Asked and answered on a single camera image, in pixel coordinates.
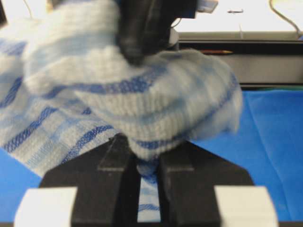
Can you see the blue table cloth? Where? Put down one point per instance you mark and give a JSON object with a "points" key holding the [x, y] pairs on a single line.
{"points": [[269, 144]]}

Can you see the white blue-striped towel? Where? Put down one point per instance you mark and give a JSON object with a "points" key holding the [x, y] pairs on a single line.
{"points": [[65, 87]]}

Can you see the grey black table rail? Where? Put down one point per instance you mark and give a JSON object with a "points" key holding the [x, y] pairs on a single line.
{"points": [[256, 63]]}

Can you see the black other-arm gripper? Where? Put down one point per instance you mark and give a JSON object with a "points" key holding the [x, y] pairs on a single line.
{"points": [[144, 25]]}

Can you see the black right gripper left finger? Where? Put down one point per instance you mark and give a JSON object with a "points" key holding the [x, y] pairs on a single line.
{"points": [[107, 181]]}

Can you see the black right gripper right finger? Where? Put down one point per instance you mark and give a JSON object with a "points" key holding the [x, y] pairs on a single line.
{"points": [[187, 176]]}

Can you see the orange pencil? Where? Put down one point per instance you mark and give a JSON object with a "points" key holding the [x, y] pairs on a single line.
{"points": [[214, 52]]}

